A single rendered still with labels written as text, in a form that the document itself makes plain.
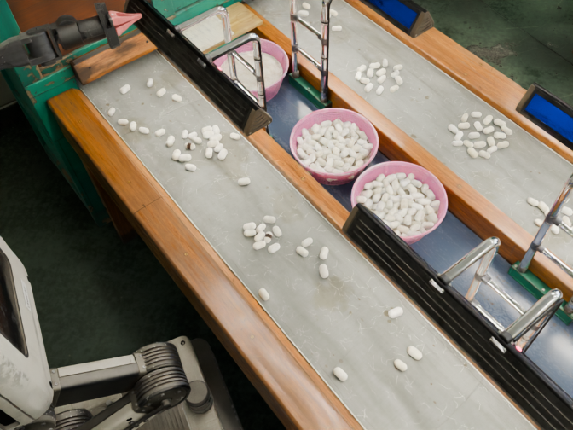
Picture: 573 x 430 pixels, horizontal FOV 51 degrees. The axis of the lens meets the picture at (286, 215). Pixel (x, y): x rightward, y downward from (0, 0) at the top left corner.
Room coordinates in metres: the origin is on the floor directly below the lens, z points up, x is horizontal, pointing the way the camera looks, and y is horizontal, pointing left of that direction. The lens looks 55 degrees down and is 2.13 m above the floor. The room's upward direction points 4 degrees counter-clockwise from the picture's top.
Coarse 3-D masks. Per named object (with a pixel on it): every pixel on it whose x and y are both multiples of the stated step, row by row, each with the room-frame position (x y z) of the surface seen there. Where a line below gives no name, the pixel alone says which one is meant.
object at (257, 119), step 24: (144, 0) 1.47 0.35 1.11; (144, 24) 1.41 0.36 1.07; (168, 24) 1.35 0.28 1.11; (168, 48) 1.31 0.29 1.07; (192, 48) 1.25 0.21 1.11; (192, 72) 1.21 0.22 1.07; (216, 72) 1.15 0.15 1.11; (216, 96) 1.11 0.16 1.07; (240, 96) 1.06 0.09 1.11; (240, 120) 1.02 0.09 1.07; (264, 120) 1.02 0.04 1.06
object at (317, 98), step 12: (324, 0) 1.42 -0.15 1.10; (324, 12) 1.42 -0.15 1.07; (300, 24) 1.52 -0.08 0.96; (324, 24) 1.42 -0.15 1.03; (324, 36) 1.42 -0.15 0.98; (300, 48) 1.54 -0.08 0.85; (324, 48) 1.42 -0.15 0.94; (312, 60) 1.48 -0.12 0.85; (324, 60) 1.42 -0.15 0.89; (324, 72) 1.42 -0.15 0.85; (300, 84) 1.51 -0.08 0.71; (324, 84) 1.42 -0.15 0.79; (312, 96) 1.46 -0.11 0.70; (324, 96) 1.42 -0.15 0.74; (324, 108) 1.40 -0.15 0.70
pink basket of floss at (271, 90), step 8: (264, 40) 1.68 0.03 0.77; (240, 48) 1.68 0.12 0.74; (248, 48) 1.69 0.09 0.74; (264, 48) 1.67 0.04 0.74; (272, 48) 1.66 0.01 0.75; (280, 48) 1.64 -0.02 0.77; (224, 56) 1.65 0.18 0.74; (280, 56) 1.62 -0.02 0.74; (216, 64) 1.61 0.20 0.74; (288, 64) 1.55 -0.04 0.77; (280, 80) 1.48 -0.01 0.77; (272, 88) 1.47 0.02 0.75; (256, 96) 1.45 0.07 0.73; (272, 96) 1.49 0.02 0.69
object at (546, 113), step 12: (528, 96) 1.02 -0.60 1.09; (540, 96) 1.00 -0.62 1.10; (552, 96) 0.99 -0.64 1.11; (516, 108) 1.02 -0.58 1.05; (528, 108) 1.00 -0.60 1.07; (540, 108) 0.98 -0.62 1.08; (552, 108) 0.97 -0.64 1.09; (564, 108) 0.95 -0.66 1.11; (540, 120) 0.96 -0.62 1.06; (552, 120) 0.95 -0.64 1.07; (564, 120) 0.93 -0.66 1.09; (552, 132) 0.93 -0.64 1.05; (564, 132) 0.91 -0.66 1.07; (564, 144) 0.90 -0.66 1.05
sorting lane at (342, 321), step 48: (96, 96) 1.49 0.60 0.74; (144, 96) 1.48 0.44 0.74; (192, 96) 1.46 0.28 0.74; (144, 144) 1.27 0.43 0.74; (240, 144) 1.24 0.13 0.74; (192, 192) 1.07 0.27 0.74; (240, 192) 1.05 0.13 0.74; (288, 192) 1.04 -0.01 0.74; (240, 240) 0.89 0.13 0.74; (288, 240) 0.88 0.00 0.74; (336, 240) 0.87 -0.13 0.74; (288, 288) 0.73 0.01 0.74; (336, 288) 0.72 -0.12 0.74; (384, 288) 0.71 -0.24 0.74; (288, 336) 0.60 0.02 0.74; (336, 336) 0.59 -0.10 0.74; (384, 336) 0.58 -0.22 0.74; (432, 336) 0.57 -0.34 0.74; (336, 384) 0.47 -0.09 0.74; (384, 384) 0.46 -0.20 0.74; (432, 384) 0.45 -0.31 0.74; (480, 384) 0.45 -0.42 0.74
